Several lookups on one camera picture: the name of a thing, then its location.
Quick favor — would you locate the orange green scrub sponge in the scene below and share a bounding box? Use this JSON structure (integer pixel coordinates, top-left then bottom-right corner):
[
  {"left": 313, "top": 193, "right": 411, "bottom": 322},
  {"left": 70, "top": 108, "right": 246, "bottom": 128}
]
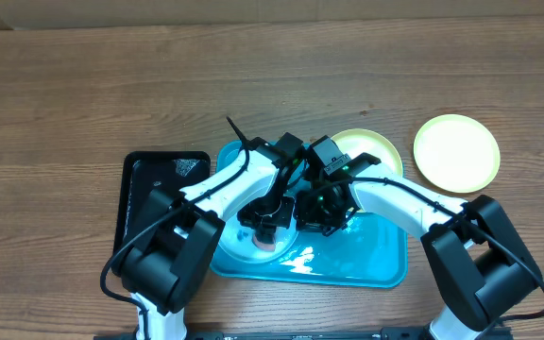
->
[{"left": 252, "top": 235, "right": 276, "bottom": 252}]

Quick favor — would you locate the light blue plate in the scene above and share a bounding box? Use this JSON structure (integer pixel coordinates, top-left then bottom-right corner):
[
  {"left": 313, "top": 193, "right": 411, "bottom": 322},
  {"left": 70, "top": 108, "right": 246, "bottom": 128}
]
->
[{"left": 219, "top": 213, "right": 298, "bottom": 264}]

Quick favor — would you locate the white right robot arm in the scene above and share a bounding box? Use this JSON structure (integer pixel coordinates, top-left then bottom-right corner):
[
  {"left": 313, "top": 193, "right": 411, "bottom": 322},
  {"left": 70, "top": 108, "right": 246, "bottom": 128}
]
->
[{"left": 297, "top": 149, "right": 544, "bottom": 339}]

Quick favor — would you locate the teal plastic tray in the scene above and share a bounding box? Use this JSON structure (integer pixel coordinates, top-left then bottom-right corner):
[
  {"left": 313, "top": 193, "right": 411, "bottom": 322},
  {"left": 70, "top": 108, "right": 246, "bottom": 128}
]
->
[{"left": 209, "top": 139, "right": 409, "bottom": 289}]

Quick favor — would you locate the black plastic tray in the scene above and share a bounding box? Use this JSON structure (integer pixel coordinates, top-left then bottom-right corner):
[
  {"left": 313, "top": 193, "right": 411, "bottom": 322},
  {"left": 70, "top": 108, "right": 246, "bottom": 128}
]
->
[{"left": 112, "top": 151, "right": 211, "bottom": 253}]

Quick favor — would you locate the yellow plate with blue stain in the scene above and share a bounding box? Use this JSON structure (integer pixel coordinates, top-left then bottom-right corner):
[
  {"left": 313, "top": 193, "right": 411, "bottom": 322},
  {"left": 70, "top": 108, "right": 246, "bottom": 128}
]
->
[{"left": 331, "top": 128, "right": 403, "bottom": 176}]

